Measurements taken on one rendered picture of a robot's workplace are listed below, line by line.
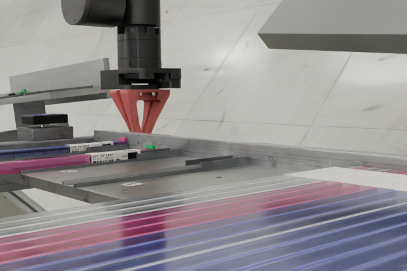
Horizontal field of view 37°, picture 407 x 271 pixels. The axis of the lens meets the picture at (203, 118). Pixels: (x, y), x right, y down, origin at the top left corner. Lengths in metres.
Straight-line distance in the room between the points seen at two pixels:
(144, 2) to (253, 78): 1.38
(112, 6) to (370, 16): 0.37
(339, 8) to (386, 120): 0.73
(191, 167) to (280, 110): 1.34
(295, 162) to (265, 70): 1.57
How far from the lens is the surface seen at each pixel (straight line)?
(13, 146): 0.81
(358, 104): 1.75
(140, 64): 0.78
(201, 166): 0.57
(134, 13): 0.78
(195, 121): 2.17
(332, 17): 0.96
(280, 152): 0.58
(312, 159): 0.55
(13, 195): 1.63
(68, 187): 0.51
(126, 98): 0.77
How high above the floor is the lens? 1.08
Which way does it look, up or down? 30 degrees down
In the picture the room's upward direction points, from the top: 43 degrees counter-clockwise
